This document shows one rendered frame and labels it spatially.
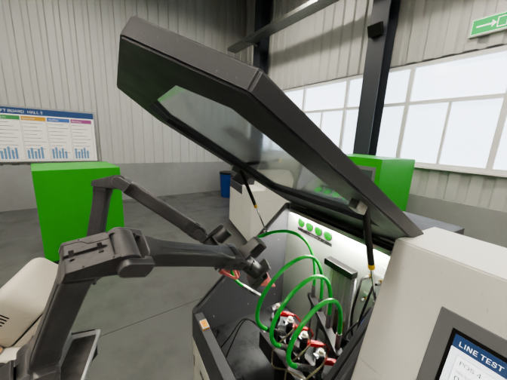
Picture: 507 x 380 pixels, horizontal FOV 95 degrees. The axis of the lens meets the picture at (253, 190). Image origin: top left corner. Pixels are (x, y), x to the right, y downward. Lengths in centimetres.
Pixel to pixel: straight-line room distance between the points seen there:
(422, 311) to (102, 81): 715
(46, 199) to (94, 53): 431
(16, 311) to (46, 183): 304
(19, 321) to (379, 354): 95
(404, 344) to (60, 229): 385
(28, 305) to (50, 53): 665
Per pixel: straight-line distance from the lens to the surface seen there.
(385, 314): 78
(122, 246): 55
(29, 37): 740
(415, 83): 500
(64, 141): 705
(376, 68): 487
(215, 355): 114
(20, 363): 85
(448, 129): 472
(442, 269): 71
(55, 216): 397
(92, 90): 719
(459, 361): 74
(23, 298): 91
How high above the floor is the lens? 179
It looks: 12 degrees down
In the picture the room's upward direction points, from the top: 3 degrees clockwise
